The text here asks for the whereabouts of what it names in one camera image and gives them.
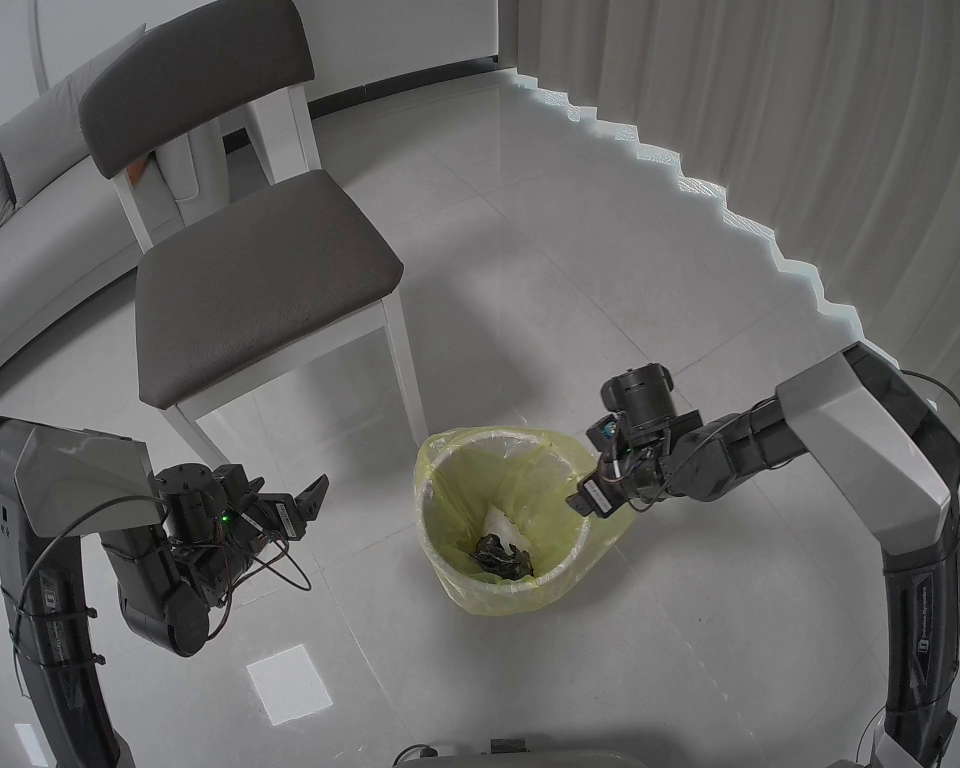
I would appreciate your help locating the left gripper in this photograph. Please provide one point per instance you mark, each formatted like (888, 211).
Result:
(274, 519)

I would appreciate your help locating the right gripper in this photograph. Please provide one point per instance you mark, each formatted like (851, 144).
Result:
(630, 480)

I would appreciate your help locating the yellow plastic bag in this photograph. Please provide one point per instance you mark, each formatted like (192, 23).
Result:
(600, 540)

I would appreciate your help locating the black plastic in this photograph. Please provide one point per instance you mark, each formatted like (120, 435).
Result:
(501, 559)

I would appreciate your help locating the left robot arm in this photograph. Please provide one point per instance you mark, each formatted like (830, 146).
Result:
(82, 472)

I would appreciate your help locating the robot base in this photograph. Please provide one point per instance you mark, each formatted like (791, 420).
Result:
(517, 757)

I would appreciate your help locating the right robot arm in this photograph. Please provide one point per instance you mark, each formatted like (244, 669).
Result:
(847, 420)

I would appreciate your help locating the white trash bin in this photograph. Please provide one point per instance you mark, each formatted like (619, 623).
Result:
(559, 574)

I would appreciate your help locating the grey and white chair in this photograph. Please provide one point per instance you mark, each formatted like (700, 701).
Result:
(262, 285)

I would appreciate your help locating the light grey sofa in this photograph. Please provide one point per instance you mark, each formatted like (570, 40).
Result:
(67, 225)

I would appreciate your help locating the white curtain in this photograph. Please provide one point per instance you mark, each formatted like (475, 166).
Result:
(750, 90)

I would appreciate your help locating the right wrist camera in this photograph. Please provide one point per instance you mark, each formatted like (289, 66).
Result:
(606, 433)

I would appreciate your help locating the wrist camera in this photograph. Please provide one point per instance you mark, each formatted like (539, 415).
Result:
(606, 433)
(236, 484)

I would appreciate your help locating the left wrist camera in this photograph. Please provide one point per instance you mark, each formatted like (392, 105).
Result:
(236, 484)

